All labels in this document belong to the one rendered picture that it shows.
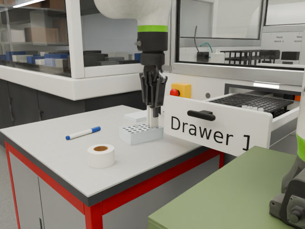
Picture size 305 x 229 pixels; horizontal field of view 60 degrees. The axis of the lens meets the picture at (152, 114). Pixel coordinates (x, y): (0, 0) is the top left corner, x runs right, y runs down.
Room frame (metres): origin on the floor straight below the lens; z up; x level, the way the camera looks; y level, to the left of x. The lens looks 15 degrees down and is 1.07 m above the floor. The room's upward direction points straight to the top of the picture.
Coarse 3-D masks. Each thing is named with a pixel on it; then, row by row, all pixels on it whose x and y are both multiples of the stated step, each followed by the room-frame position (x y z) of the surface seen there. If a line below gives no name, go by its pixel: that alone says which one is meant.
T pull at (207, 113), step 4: (188, 112) 0.61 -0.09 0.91; (192, 112) 0.60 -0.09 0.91; (196, 112) 0.60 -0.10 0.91; (200, 112) 0.59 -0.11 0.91; (204, 112) 0.60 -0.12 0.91; (208, 112) 0.60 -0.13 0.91; (192, 116) 0.60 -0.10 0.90; (196, 116) 0.60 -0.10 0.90; (200, 116) 0.59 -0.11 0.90; (204, 116) 0.58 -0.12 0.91; (208, 116) 0.57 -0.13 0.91; (212, 116) 0.57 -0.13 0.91; (212, 120) 0.57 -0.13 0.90
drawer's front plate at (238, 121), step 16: (176, 96) 0.70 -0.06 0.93; (176, 112) 0.69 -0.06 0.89; (224, 112) 0.58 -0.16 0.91; (240, 112) 0.56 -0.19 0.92; (256, 112) 0.53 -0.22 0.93; (176, 128) 0.68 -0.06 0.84; (192, 128) 0.65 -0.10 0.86; (208, 128) 0.61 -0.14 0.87; (224, 128) 0.58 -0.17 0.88; (240, 128) 0.55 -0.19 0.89; (256, 128) 0.53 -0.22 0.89; (208, 144) 0.61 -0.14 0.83; (224, 144) 0.58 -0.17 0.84; (240, 144) 0.55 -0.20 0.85; (256, 144) 0.53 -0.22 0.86
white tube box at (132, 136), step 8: (120, 128) 0.83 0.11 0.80; (128, 128) 0.84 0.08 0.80; (144, 128) 0.84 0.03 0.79; (160, 128) 0.83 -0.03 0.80; (120, 136) 0.83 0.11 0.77; (128, 136) 0.78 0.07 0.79; (136, 136) 0.78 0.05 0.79; (144, 136) 0.80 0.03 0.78; (152, 136) 0.81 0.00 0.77; (160, 136) 0.83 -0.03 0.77
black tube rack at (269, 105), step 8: (232, 96) 0.86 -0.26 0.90; (240, 96) 0.85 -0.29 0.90; (248, 96) 0.85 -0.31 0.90; (256, 96) 0.85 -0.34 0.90; (224, 104) 0.73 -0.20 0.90; (232, 104) 0.73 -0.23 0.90; (240, 104) 0.73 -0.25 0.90; (248, 104) 0.74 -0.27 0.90; (256, 104) 0.74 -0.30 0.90; (264, 104) 0.73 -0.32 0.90; (272, 104) 0.73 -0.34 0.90; (280, 104) 0.73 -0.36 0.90; (288, 104) 0.75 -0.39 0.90; (272, 112) 0.71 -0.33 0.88; (280, 112) 0.75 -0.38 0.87
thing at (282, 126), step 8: (224, 96) 0.88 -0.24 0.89; (264, 96) 0.88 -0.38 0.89; (296, 104) 0.80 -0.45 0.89; (288, 112) 0.66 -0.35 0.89; (296, 112) 0.69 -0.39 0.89; (272, 120) 0.59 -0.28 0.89; (280, 120) 0.61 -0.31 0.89; (288, 120) 0.65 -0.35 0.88; (296, 120) 0.69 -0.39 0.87; (272, 128) 0.58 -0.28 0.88; (280, 128) 0.61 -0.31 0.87; (288, 128) 0.65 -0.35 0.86; (272, 136) 0.57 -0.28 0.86; (280, 136) 0.61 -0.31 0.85; (272, 144) 0.59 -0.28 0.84
